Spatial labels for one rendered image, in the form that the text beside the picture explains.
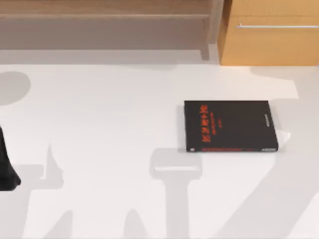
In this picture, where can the black book with red lettering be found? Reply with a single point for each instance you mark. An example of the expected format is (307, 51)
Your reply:
(229, 127)

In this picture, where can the light wooden cupboard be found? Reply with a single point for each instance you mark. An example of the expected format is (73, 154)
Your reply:
(224, 37)

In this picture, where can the brown wooden open shelf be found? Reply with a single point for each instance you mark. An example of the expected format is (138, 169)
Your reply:
(104, 25)

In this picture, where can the pale wooden drawer front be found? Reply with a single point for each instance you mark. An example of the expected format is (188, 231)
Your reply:
(271, 42)

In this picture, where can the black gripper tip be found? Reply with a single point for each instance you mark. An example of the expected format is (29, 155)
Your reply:
(5, 171)

